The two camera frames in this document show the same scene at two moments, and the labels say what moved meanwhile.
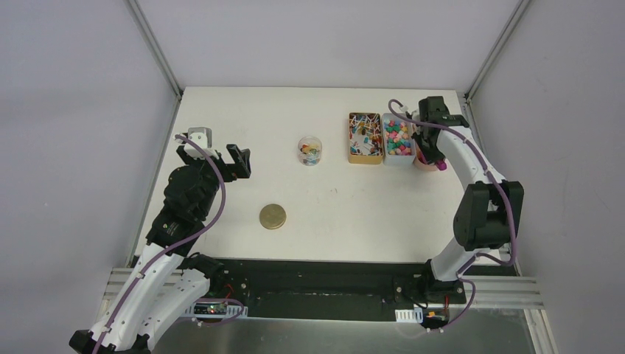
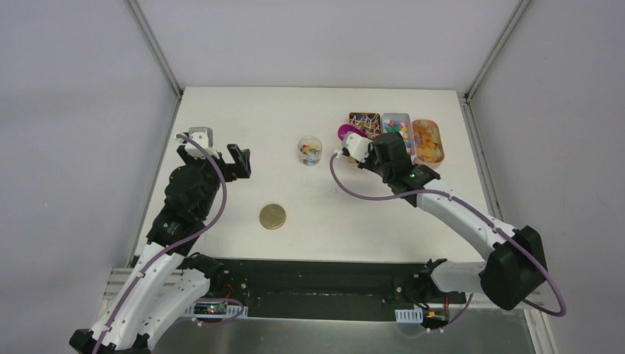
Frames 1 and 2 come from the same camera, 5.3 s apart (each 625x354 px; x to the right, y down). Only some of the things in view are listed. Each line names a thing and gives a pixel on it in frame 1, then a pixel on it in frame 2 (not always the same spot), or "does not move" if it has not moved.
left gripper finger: [242, 158] does not move
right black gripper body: [431, 153] -> [371, 163]
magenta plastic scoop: [441, 164] -> [344, 128]
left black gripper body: [227, 164] does not move
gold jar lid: [273, 216] does not move
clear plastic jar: [309, 150] does not move
